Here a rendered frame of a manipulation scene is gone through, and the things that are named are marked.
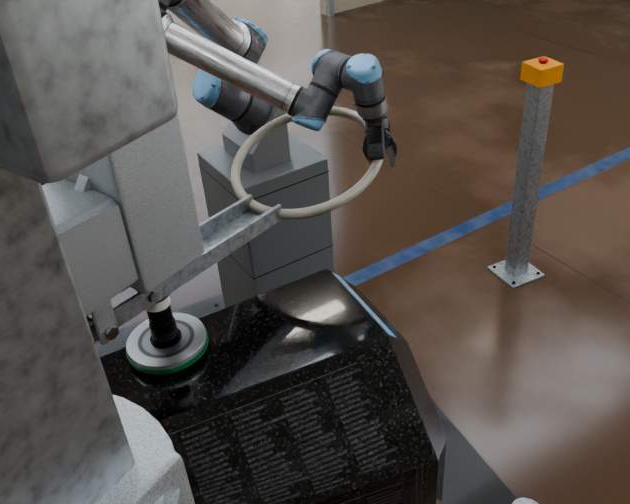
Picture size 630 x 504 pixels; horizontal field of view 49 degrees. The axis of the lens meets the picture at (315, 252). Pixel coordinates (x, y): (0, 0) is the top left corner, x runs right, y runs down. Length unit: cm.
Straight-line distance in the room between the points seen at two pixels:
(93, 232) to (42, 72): 103
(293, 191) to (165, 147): 128
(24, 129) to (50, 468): 33
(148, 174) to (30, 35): 108
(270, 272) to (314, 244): 23
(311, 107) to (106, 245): 78
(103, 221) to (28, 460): 88
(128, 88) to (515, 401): 258
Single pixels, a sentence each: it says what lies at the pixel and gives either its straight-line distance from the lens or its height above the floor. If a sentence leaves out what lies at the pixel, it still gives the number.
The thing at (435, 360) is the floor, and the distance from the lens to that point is 307.
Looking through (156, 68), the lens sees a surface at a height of 197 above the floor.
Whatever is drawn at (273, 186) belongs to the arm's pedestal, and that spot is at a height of 81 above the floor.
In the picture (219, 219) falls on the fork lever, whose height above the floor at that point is 110.
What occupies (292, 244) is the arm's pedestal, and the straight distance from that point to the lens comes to 287.
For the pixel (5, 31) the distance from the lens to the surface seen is 45.
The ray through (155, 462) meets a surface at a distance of 77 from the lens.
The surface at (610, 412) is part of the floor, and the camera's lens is 300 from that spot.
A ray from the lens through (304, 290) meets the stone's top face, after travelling 205.
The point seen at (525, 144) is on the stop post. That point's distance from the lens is 320.
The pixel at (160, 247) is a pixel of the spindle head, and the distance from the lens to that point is 160.
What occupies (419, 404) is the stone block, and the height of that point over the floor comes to 71.
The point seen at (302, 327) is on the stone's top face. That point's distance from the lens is 192.
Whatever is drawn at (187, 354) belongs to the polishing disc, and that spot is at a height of 91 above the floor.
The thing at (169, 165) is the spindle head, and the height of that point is 144.
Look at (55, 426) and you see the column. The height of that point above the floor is 168.
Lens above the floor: 214
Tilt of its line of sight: 35 degrees down
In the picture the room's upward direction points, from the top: 5 degrees counter-clockwise
